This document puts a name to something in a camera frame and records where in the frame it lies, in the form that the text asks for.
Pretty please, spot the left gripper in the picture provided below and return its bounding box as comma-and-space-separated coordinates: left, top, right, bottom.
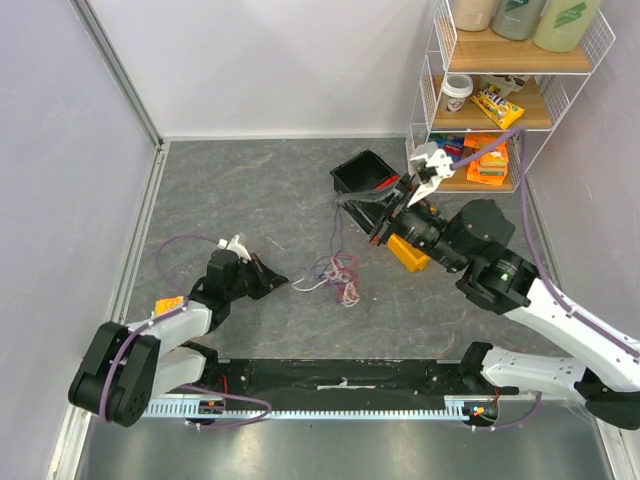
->
225, 253, 288, 301

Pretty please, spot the dark blue wire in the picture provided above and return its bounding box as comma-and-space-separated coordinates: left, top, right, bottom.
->
327, 204, 351, 256

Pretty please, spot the red white wire bundle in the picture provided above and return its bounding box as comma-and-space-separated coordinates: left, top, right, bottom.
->
291, 252, 362, 307

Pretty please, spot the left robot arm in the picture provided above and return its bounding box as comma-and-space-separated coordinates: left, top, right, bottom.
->
67, 250, 289, 427

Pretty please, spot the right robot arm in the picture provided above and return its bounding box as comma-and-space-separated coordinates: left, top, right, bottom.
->
334, 176, 639, 430

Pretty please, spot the red plastic bin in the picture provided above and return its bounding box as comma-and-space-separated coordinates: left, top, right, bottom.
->
373, 175, 400, 197

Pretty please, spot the black plastic bin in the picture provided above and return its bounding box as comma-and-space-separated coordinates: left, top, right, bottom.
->
330, 150, 398, 194

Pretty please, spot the yellow plastic bin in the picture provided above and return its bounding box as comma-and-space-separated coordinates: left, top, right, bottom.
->
387, 234, 431, 273

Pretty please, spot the blue green box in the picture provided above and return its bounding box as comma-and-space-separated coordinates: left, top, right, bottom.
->
429, 133, 464, 149

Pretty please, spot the orange snack packs stack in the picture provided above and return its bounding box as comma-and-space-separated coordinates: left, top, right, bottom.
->
464, 132, 509, 186

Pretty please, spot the white paper coffee cup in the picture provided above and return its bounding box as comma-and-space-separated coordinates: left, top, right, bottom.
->
441, 74, 474, 113

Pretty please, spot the yellow candy bag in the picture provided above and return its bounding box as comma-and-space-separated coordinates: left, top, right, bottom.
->
470, 88, 526, 130

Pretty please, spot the brown white snack box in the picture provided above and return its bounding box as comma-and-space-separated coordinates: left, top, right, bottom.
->
479, 74, 531, 98

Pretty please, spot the beige bottle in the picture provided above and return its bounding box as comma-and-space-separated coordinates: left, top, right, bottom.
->
451, 0, 498, 32

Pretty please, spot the grey green bottle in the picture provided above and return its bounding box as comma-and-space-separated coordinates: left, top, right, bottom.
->
491, 0, 546, 41

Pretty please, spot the light green bottle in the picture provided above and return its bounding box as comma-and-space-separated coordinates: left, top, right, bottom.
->
533, 0, 601, 53

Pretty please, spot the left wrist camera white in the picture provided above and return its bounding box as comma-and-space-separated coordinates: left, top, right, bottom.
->
217, 234, 251, 262

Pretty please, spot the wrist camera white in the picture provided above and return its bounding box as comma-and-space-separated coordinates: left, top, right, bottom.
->
217, 234, 251, 262
407, 142, 454, 207

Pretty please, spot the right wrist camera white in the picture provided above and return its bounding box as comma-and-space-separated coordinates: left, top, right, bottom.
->
407, 142, 454, 207

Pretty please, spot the white wire shelf rack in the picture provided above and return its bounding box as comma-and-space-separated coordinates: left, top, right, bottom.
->
407, 1, 615, 192

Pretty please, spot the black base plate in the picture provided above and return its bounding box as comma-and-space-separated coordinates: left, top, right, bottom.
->
193, 359, 497, 409

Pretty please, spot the white slotted cable duct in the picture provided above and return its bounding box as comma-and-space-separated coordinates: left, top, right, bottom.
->
137, 394, 499, 423

